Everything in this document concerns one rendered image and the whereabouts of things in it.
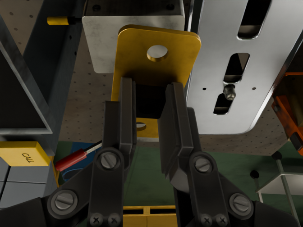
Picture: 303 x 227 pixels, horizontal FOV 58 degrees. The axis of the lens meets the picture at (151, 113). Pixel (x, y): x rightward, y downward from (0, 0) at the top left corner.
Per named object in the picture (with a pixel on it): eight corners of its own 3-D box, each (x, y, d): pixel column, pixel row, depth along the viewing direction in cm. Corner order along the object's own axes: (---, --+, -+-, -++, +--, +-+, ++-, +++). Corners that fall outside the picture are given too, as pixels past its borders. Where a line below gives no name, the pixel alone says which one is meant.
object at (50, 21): (132, 20, 40) (132, 26, 39) (49, 21, 40) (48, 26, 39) (132, 13, 39) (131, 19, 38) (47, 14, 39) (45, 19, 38)
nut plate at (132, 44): (163, 134, 19) (164, 150, 18) (107, 131, 18) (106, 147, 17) (204, 33, 12) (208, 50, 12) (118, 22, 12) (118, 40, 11)
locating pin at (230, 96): (231, 86, 54) (235, 102, 51) (221, 86, 54) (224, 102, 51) (234, 79, 52) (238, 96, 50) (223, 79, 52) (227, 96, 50)
